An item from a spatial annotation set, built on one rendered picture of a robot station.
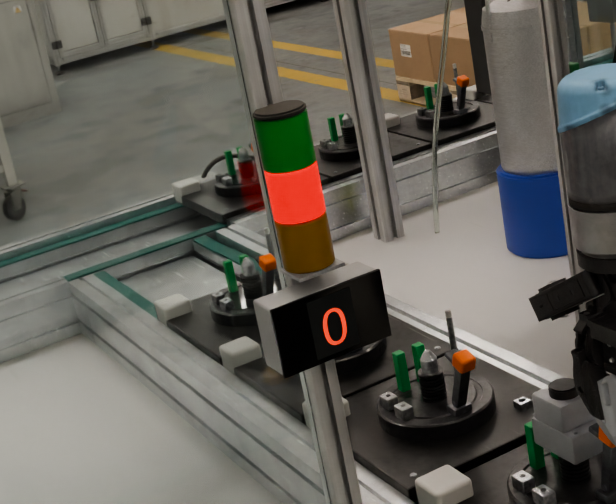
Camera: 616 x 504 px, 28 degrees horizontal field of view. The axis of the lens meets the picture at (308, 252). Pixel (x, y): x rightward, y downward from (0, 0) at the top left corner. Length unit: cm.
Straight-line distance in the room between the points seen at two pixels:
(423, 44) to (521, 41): 462
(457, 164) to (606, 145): 154
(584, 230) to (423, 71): 572
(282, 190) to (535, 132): 103
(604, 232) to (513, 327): 90
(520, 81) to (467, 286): 35
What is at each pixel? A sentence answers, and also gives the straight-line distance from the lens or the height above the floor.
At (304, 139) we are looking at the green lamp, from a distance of 114.
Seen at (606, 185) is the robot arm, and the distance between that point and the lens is 106.
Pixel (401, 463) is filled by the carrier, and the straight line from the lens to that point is 142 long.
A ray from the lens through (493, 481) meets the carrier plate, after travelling 136.
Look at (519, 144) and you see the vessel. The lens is 215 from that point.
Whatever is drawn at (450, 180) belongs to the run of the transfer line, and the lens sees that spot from 257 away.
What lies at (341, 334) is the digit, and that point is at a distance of 121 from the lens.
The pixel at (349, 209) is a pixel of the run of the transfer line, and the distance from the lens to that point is 245.
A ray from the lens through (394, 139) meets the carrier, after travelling 266.
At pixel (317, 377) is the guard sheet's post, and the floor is 114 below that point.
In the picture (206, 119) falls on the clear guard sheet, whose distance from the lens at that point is 116.
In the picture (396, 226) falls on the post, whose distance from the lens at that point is 240.
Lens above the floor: 168
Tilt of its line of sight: 20 degrees down
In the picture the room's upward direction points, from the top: 11 degrees counter-clockwise
